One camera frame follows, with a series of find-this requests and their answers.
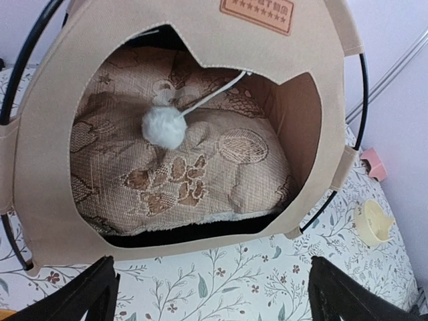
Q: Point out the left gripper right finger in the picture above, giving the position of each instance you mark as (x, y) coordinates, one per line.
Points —
(333, 295)

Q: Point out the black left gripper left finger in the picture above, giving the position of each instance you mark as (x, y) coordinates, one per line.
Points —
(91, 295)

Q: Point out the cream ceramic pet bowl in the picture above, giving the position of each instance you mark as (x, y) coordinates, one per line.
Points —
(372, 224)

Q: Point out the pink plastic bowl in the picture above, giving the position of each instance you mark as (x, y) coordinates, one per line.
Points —
(375, 166)

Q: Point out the white fluffy cushion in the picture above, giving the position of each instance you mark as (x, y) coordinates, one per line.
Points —
(229, 167)

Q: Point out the beige fabric pet tent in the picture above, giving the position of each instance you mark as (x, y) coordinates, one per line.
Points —
(299, 47)

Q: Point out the white pompom toy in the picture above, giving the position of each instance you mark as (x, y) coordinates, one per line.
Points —
(166, 126)

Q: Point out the right aluminium frame post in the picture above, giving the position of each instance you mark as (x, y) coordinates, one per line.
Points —
(392, 73)

